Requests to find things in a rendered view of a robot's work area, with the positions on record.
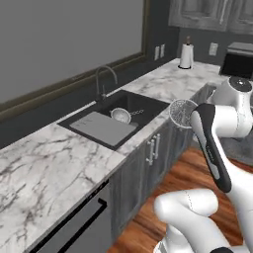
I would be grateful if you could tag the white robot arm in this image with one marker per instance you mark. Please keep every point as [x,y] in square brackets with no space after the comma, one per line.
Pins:
[237,112]

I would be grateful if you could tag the black kitchen sink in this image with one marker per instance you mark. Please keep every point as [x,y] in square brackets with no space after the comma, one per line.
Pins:
[145,105]

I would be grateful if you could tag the round silver mesh strainer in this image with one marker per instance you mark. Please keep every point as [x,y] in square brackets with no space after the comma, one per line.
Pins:
[179,112]

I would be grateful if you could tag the grey cupboard door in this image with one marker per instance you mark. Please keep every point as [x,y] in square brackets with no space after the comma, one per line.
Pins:
[164,154]
[181,138]
[130,191]

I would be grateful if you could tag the dark curved tap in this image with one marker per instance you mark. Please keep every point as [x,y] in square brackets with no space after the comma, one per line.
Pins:
[98,82]

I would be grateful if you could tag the white paper towel roll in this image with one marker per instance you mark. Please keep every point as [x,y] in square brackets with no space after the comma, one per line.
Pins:
[186,56]

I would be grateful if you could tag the grey dishwasher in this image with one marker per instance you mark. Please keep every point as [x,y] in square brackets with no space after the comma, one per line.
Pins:
[95,230]

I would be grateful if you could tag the black countertop oven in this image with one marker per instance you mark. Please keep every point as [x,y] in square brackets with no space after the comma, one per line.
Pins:
[238,64]

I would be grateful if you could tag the grey upper cupboards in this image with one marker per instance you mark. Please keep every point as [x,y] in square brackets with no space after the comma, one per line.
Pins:
[204,15]

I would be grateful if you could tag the white wall socket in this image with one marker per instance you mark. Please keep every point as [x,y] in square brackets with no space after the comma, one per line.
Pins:
[213,49]
[157,53]
[162,50]

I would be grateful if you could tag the window with dark frame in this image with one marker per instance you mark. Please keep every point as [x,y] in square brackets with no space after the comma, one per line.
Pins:
[66,42]

